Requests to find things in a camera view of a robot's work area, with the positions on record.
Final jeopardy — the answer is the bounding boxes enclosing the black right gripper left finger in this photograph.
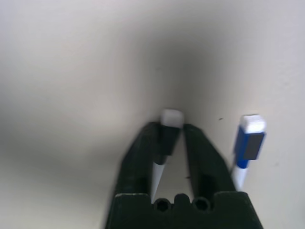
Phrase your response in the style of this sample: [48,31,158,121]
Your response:
[116,121,163,199]

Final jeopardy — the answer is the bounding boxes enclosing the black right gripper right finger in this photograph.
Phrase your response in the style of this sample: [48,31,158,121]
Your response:
[183,123,238,199]

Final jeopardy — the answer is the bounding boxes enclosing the white marker blue cap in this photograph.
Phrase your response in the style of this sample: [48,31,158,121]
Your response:
[232,114,267,191]

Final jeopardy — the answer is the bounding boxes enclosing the white marker black cap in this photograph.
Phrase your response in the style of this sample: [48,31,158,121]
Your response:
[151,109,185,203]

